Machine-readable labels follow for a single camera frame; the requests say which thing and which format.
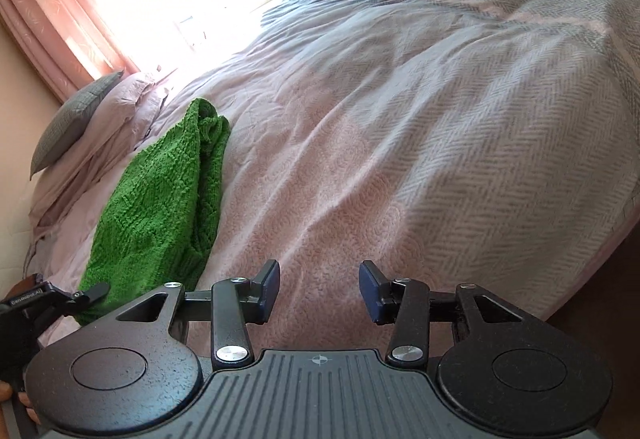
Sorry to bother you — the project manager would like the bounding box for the green knitted vest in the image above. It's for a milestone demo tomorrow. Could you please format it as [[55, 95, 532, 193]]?
[[75, 98, 231, 326]]

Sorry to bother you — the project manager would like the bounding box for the person's left hand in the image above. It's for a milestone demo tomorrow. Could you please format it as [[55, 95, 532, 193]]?
[[0, 380, 42, 427]]

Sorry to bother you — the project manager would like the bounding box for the brown garment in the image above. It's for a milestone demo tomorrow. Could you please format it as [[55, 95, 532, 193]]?
[[2, 273, 43, 303]]

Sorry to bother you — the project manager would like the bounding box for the pink pillow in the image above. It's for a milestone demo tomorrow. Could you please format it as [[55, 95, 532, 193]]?
[[28, 70, 166, 228]]

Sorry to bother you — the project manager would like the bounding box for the grey checked pillow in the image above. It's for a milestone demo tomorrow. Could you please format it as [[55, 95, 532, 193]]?
[[29, 70, 124, 178]]

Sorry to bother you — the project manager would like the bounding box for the pink grey bed quilt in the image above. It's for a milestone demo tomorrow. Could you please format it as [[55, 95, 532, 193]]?
[[143, 0, 639, 349]]

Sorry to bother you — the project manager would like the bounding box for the pink curtain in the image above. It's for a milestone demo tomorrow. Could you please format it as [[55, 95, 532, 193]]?
[[0, 0, 139, 102]]

